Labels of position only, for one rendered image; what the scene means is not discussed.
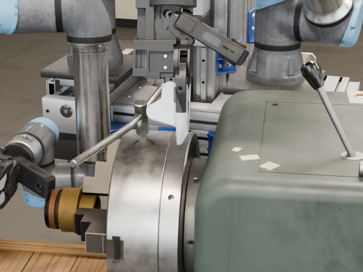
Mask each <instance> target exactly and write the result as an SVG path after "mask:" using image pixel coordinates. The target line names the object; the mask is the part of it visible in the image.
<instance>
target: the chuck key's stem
mask: <svg viewBox="0 0 363 272"><path fill-rule="evenodd" d="M146 108H147V102H146V101H144V100H137V101H135V102H134V110H135V114H136V113H140V114H141V115H142V118H141V119H140V121H139V122H138V123H137V124H136V133H137V135H139V146H140V147H147V145H148V144H149V143H147V134H148V133H149V124H148V116H147V115H146Z"/></svg>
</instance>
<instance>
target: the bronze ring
mask: <svg viewBox="0 0 363 272"><path fill-rule="evenodd" d="M82 191H83V186H80V187H79V188H71V187H65V188H64V189H63V190H62V189H51V190H49V192H48V194H47V196H46V200H45V206H44V220H45V224H46V226H47V227H48V228H52V229H60V230H61V231H62V232H72V233H74V232H75V225H74V213H75V211H76V210H77V208H94V209H101V201H100V197H99V196H98V195H91V194H85V193H83V192H82Z"/></svg>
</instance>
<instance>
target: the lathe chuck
mask: <svg viewBox="0 0 363 272"><path fill-rule="evenodd" d="M175 132H176V131H158V130H149V133H148V134H147V140H149V141H151V142H152V143H153V146H152V147H151V148H149V149H145V150H141V149H137V148H135V143H136V142H138V141H139V135H137V133H136V129H132V130H130V131H129V132H127V133H126V134H124V135H123V136H122V138H121V140H120V142H119V144H118V147H117V151H116V155H115V159H114V162H113V166H112V172H111V179H110V185H109V194H108V200H107V212H106V236H105V238H106V239H108V240H112V239H113V236H120V240H124V259H123V260H121V262H114V259H107V258H106V267H107V272H159V267H158V236H159V215H160V201H161V194H162V185H163V176H164V169H165V163H166V157H167V152H168V149H169V145H170V141H171V139H172V136H173V134H174V133H175Z"/></svg>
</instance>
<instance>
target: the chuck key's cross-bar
mask: <svg viewBox="0 0 363 272"><path fill-rule="evenodd" d="M163 85H164V83H161V84H160V85H159V86H158V87H157V89H156V90H155V91H154V92H153V93H152V95H151V96H150V97H149V99H148V100H147V101H146V102H147V107H148V105H150V104H152V103H154V102H155V101H156V99H157V98H158V97H159V96H160V94H161V93H162V87H163ZM141 118H142V115H141V114H140V113H136V114H135V115H134V117H133V118H132V119H131V120H130V121H129V123H128V124H126V125H125V126H123V127H122V128H120V129H119V130H117V131H115V132H114V133H112V134H111V135H109V136H108V137H106V138H105V139H103V140H102V141H100V142H99V143H97V144H95V145H94V146H92V147H91V148H89V149H88V150H86V151H85V152H83V153H82V154H80V155H79V156H77V157H75V158H74V159H72V160H71V161H70V166H71V167H73V168H75V167H77V166H78V165H80V164H81V163H83V162H84V161H85V160H87V159H88V158H90V157H92V156H93V155H95V154H96V153H98V152H99V151H101V150H102V149H104V148H105V147H106V146H108V145H109V144H111V143H113V142H114V141H116V140H117V139H119V138H120V137H122V136H123V135H124V134H126V133H127V132H129V131H130V130H132V129H133V128H134V127H135V125H136V124H137V123H138V122H139V121H140V119H141Z"/></svg>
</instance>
